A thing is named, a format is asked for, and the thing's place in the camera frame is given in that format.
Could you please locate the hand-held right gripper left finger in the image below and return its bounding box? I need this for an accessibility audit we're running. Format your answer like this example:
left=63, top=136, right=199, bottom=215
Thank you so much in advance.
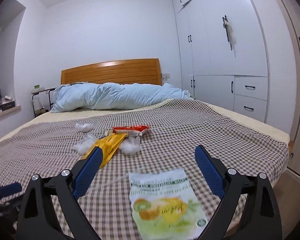
left=16, top=146, right=104, bottom=240

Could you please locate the green fruit print bag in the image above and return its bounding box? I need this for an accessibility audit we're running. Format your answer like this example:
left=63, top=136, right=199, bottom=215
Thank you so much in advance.
left=128, top=168, right=207, bottom=240

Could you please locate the yellow packet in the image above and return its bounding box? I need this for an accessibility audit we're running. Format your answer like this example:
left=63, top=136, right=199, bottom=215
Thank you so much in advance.
left=81, top=133, right=128, bottom=169

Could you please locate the hanger with white plastic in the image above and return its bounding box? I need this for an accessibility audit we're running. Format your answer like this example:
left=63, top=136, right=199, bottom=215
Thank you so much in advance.
left=222, top=15, right=237, bottom=53

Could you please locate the crumpled white plastic wrap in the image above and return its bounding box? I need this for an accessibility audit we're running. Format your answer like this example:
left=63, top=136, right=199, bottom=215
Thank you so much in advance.
left=118, top=137, right=141, bottom=154

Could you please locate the black metal bedside table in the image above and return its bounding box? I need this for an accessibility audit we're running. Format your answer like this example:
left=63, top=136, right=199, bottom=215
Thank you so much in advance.
left=31, top=87, right=57, bottom=117

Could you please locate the black box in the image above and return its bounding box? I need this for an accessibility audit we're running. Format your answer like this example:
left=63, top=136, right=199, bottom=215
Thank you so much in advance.
left=1, top=100, right=16, bottom=110

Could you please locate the light blue duvet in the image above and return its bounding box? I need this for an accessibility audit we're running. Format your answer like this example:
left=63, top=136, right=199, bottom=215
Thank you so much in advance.
left=51, top=82, right=191, bottom=113

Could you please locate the white wardrobe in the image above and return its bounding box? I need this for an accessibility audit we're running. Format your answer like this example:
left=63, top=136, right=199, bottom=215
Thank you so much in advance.
left=171, top=0, right=269, bottom=123

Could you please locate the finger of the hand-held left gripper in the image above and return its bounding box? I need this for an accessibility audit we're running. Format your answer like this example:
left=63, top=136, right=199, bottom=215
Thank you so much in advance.
left=0, top=197, right=22, bottom=227
left=0, top=182, right=23, bottom=199

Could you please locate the wooden bed with checked cover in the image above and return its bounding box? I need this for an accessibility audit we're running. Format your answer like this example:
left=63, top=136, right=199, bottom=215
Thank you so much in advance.
left=0, top=99, right=289, bottom=240

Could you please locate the red white snack wrapper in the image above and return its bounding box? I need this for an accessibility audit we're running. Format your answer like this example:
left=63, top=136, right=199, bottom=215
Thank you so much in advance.
left=112, top=125, right=151, bottom=137

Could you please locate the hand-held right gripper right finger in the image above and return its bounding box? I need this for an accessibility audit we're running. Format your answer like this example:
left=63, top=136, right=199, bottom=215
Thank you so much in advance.
left=194, top=144, right=282, bottom=240

